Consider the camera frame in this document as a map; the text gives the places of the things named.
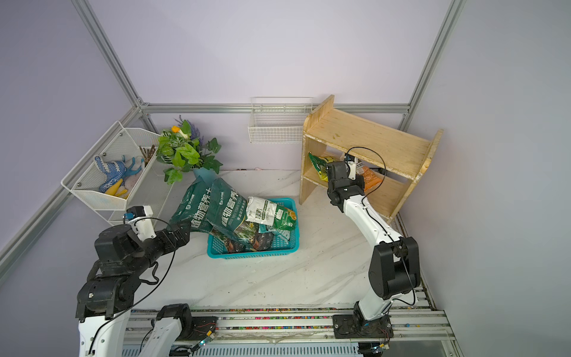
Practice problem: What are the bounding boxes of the green white tall bag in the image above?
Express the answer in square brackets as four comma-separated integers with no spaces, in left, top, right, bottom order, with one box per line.
[246,196,297,231]

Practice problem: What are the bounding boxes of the white mesh tiered rack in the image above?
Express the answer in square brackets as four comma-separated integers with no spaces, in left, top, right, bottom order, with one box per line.
[61,122,172,226]

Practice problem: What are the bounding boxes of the wooden two-tier shelf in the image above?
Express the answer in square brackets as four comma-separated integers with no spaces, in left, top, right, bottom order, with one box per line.
[299,95,444,223]

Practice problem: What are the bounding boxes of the brown twigs bundle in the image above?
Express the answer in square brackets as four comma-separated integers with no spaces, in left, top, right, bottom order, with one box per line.
[139,144,156,166]

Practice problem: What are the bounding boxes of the artificial green plant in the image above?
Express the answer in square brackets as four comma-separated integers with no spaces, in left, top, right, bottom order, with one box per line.
[156,116,223,185]

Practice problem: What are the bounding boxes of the white wire wall basket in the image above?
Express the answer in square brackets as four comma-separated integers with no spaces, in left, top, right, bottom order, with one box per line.
[248,97,314,144]

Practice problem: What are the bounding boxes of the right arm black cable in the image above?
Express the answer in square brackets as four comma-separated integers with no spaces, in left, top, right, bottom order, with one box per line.
[344,146,418,309]

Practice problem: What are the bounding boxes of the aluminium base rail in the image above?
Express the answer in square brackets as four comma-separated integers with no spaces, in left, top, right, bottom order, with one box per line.
[82,297,465,357]

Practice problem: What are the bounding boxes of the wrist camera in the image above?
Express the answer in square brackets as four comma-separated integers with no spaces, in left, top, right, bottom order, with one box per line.
[343,154,358,180]
[123,205,156,241]

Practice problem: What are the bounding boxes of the teal plastic basket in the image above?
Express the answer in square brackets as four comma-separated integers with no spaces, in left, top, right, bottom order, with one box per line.
[207,192,300,260]

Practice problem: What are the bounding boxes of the yellow toy in rack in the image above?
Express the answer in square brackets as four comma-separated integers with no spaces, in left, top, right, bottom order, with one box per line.
[105,179,129,199]

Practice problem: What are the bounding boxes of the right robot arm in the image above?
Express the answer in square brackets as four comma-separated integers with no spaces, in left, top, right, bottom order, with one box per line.
[327,162,421,341]

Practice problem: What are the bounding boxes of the dark green soil bag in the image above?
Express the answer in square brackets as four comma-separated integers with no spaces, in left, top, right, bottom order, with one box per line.
[207,178,274,254]
[170,177,228,243]

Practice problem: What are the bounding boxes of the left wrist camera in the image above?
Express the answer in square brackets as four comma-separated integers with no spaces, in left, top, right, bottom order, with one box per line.
[123,205,156,241]

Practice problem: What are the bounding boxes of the teal white fertilizer bag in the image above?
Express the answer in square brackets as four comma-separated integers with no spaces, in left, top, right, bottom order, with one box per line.
[259,225,291,245]

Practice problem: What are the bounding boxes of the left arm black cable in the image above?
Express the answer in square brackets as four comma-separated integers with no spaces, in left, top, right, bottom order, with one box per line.
[84,216,188,353]

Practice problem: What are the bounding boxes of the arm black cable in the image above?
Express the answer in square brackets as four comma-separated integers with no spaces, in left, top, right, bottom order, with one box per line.
[344,146,418,309]
[84,216,188,353]

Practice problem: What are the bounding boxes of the orange small bag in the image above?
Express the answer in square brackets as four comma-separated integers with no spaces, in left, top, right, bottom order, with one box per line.
[356,163,383,193]

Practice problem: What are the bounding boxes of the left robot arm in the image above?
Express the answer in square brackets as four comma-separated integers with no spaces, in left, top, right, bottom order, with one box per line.
[76,218,218,356]

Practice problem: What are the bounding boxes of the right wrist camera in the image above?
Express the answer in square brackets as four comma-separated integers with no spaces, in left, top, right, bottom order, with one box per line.
[343,154,358,180]

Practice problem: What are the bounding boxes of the yellow green small bag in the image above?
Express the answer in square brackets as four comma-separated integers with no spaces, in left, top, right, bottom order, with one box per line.
[308,153,336,182]

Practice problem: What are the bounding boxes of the blue knitted glove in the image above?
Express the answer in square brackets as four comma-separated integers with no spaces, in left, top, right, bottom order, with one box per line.
[94,156,144,193]

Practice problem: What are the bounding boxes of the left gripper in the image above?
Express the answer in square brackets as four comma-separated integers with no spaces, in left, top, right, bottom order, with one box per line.
[129,216,192,275]

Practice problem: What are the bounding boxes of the teal vase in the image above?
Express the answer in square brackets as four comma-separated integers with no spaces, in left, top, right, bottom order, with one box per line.
[193,167,217,186]

